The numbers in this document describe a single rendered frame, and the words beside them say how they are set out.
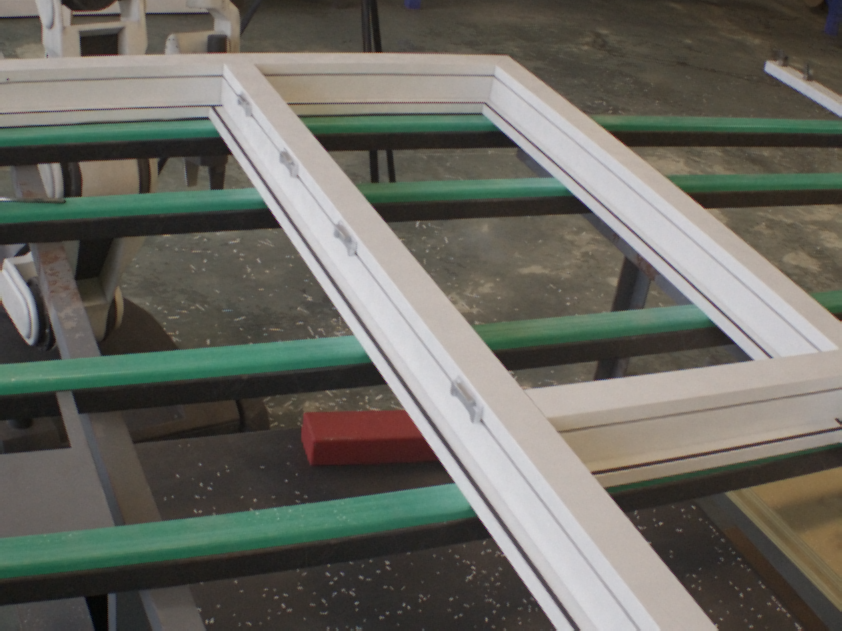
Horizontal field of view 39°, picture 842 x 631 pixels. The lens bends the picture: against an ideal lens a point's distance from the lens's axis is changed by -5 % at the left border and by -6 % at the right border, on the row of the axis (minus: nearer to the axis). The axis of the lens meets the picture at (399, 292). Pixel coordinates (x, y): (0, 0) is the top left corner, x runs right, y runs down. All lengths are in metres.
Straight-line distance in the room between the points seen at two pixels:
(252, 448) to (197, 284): 1.58
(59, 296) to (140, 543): 0.45
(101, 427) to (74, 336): 0.16
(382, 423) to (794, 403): 0.55
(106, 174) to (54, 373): 0.96
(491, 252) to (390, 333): 2.24
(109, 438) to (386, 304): 0.30
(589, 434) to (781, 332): 0.35
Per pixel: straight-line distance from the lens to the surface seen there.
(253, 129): 1.58
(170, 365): 1.15
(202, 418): 2.27
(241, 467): 1.49
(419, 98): 1.84
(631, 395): 1.09
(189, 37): 2.18
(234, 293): 3.04
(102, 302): 2.29
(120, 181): 2.08
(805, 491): 1.60
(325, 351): 1.20
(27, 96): 1.67
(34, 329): 2.32
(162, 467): 1.48
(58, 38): 2.03
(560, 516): 0.95
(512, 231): 3.58
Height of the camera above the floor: 1.49
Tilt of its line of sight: 28 degrees down
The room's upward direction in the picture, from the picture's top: 9 degrees clockwise
